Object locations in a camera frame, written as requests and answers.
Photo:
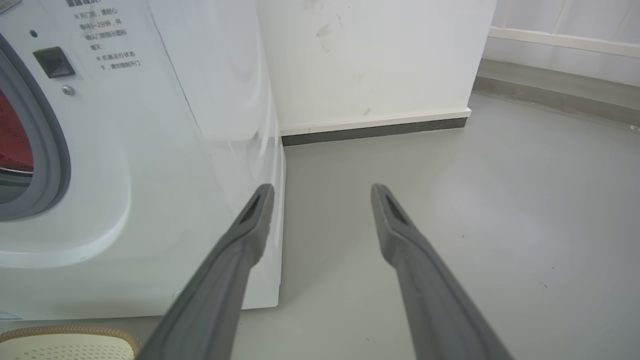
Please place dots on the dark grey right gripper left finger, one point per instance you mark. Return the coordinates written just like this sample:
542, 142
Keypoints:
220, 295

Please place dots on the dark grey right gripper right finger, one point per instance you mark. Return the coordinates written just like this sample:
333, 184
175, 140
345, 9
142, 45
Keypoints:
430, 300

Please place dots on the red garment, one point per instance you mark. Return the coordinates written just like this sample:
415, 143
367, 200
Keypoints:
14, 135

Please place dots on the white front-load washing machine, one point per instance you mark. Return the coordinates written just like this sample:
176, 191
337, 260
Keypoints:
140, 160

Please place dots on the grey rubber door seal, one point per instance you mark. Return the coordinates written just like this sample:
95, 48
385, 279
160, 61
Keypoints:
47, 150

